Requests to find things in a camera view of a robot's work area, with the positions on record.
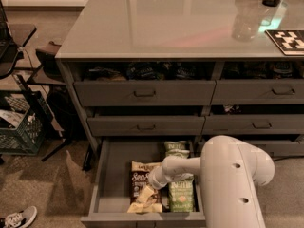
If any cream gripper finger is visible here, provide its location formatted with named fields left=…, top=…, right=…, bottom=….
left=136, top=185, right=154, bottom=203
left=142, top=198, right=162, bottom=213

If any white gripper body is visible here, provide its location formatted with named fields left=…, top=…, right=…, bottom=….
left=148, top=166, right=170, bottom=190

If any brown sea salt chip bag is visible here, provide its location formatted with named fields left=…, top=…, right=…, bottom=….
left=127, top=161, right=162, bottom=214

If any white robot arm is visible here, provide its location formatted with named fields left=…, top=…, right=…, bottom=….
left=148, top=135, right=275, bottom=228

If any green kettle chip bag front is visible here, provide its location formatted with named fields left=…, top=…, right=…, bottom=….
left=168, top=177, right=194, bottom=212

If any green kettle chip bag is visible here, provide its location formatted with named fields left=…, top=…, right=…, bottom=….
left=168, top=177, right=194, bottom=212
left=165, top=149, right=190, bottom=159
left=164, top=141, right=187, bottom=151

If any green kettle chip bag rear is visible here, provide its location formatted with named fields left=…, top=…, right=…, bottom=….
left=164, top=141, right=187, bottom=151

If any open grey bottom left drawer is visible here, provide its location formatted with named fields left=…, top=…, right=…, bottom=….
left=81, top=137, right=206, bottom=228

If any grey middle right drawer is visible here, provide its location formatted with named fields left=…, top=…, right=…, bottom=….
left=202, top=114, right=304, bottom=135

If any grey middle left drawer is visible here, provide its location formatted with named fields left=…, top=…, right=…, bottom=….
left=87, top=116, right=205, bottom=137

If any grey top left drawer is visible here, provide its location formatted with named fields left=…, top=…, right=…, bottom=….
left=74, top=80, right=215, bottom=106

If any grey drawer cabinet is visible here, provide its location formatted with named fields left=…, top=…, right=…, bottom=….
left=56, top=0, right=304, bottom=221

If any grey top right drawer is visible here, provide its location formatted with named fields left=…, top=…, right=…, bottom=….
left=211, top=79, right=304, bottom=105

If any grey bottom right drawer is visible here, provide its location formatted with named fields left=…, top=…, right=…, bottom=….
left=196, top=135, right=304, bottom=160

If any grey white sneaker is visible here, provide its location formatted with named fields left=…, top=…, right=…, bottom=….
left=0, top=206, right=37, bottom=228

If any green plastic crate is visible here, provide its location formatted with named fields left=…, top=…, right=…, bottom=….
left=0, top=90, right=52, bottom=155

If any black white marker tag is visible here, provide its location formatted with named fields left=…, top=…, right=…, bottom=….
left=265, top=29, right=304, bottom=56

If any black office chair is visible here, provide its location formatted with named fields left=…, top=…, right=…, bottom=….
left=0, top=0, right=75, bottom=163

